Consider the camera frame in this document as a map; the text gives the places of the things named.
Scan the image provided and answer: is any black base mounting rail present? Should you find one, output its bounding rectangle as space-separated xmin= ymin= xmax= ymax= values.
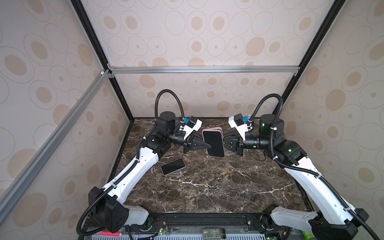
xmin=80 ymin=211 xmax=337 ymax=240

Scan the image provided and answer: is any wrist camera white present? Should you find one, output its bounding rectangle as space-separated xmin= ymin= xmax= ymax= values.
xmin=228 ymin=113 xmax=253 ymax=141
xmin=179 ymin=116 xmax=202 ymax=140

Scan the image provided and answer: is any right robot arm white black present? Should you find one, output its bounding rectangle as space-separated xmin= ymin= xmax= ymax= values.
xmin=224 ymin=114 xmax=369 ymax=240

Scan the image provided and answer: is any pink marker pen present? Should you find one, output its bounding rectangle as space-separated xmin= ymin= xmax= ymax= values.
xmin=99 ymin=231 xmax=122 ymax=237

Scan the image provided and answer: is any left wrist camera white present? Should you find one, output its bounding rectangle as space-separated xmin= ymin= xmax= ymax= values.
xmin=179 ymin=116 xmax=202 ymax=140

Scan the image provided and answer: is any horizontal aluminium rail back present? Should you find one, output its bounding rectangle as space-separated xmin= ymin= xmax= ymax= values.
xmin=110 ymin=66 xmax=300 ymax=75

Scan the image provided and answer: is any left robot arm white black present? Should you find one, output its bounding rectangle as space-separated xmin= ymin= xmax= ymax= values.
xmin=77 ymin=112 xmax=211 ymax=236

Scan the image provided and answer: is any diagonal aluminium rail left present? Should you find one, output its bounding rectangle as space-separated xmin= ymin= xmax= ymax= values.
xmin=1 ymin=69 xmax=111 ymax=224

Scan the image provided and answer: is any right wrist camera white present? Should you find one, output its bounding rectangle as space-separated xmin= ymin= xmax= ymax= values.
xmin=228 ymin=113 xmax=253 ymax=141

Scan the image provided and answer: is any phone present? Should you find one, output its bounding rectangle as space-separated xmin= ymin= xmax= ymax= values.
xmin=202 ymin=127 xmax=225 ymax=158
xmin=161 ymin=158 xmax=186 ymax=176

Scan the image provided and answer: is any small circuit board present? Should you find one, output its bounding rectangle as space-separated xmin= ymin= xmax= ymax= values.
xmin=203 ymin=228 xmax=226 ymax=240

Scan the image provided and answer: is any phone in clear case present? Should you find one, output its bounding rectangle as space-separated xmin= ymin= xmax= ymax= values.
xmin=161 ymin=158 xmax=186 ymax=176

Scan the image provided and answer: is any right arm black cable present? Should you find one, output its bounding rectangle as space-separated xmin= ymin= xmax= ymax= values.
xmin=248 ymin=93 xmax=382 ymax=240

